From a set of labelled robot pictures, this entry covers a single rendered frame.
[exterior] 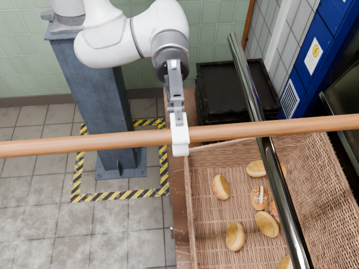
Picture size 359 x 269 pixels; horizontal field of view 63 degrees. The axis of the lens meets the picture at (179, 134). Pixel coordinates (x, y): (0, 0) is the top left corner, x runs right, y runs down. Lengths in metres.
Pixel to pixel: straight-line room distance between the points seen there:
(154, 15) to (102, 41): 0.14
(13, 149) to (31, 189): 1.44
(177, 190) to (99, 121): 0.56
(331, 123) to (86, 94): 1.02
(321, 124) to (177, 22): 0.38
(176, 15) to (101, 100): 0.73
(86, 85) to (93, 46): 0.57
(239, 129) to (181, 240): 0.64
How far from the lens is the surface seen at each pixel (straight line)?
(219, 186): 1.11
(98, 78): 1.28
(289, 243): 0.52
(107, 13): 0.76
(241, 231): 1.06
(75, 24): 1.16
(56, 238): 1.84
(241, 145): 1.10
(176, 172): 1.21
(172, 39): 0.67
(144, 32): 0.73
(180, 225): 1.12
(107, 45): 0.75
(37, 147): 0.58
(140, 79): 2.11
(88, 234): 1.79
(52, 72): 2.16
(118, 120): 1.48
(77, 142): 0.55
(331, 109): 1.02
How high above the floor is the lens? 1.64
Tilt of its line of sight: 55 degrees down
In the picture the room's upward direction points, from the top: straight up
